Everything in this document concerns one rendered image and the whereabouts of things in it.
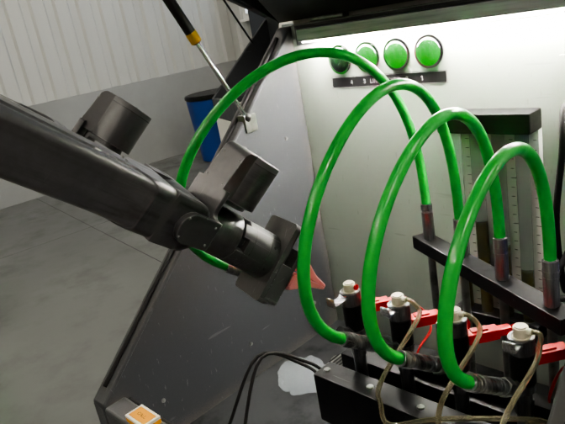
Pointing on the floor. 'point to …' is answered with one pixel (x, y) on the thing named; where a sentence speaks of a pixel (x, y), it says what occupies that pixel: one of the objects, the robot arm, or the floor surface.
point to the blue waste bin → (199, 105)
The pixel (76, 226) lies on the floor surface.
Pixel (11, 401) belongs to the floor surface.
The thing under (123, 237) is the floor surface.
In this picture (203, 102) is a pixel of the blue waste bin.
